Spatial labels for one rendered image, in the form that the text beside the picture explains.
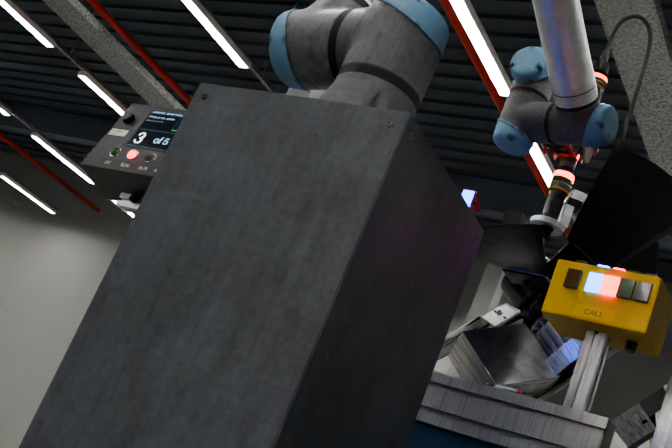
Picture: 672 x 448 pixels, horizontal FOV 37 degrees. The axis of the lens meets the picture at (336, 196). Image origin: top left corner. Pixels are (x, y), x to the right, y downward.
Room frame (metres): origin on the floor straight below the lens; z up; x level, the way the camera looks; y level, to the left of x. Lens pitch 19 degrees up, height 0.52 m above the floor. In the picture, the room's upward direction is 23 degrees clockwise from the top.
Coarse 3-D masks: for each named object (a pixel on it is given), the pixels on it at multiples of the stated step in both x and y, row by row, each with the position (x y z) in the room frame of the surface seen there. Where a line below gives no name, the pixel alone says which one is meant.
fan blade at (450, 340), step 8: (472, 320) 2.02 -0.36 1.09; (480, 320) 2.00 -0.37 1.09; (464, 328) 2.01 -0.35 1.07; (472, 328) 1.98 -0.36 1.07; (480, 328) 1.96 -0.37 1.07; (448, 336) 2.03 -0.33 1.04; (456, 336) 1.99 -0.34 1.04; (448, 344) 1.98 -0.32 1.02; (440, 352) 1.96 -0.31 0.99; (448, 352) 1.94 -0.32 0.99
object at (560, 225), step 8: (576, 192) 1.88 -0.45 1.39; (568, 200) 1.88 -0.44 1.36; (576, 200) 1.88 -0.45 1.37; (584, 200) 1.88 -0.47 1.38; (568, 208) 1.88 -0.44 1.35; (576, 208) 1.89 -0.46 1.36; (536, 216) 1.88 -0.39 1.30; (544, 216) 1.87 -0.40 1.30; (560, 216) 1.90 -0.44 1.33; (568, 216) 1.88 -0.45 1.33; (544, 224) 1.88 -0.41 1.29; (552, 224) 1.87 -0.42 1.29; (560, 224) 1.87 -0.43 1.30; (568, 224) 1.88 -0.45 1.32; (552, 232) 1.91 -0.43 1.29; (560, 232) 1.89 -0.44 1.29
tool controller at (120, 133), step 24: (120, 120) 2.05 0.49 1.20; (144, 120) 2.01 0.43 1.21; (168, 120) 1.98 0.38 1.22; (120, 144) 2.01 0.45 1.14; (144, 144) 1.97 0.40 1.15; (168, 144) 1.94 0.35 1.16; (96, 168) 2.01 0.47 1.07; (120, 168) 1.96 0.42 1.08; (144, 168) 1.93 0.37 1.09; (120, 192) 2.04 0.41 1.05; (144, 192) 1.98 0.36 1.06
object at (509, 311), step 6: (498, 306) 2.02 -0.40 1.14; (504, 306) 2.00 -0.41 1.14; (510, 306) 1.98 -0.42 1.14; (492, 312) 2.01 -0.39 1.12; (504, 312) 1.98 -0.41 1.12; (510, 312) 1.96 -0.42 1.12; (516, 312) 1.94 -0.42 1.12; (486, 318) 2.01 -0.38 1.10; (492, 318) 1.99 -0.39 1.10; (498, 318) 1.97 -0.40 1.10; (504, 318) 1.95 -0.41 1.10; (510, 318) 1.94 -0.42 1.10; (498, 324) 1.95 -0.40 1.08
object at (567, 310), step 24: (576, 264) 1.42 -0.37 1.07; (552, 288) 1.44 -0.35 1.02; (552, 312) 1.43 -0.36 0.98; (576, 312) 1.41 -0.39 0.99; (600, 312) 1.39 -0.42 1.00; (624, 312) 1.37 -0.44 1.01; (648, 312) 1.35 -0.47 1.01; (576, 336) 1.48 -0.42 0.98; (624, 336) 1.39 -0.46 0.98; (648, 336) 1.36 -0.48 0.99
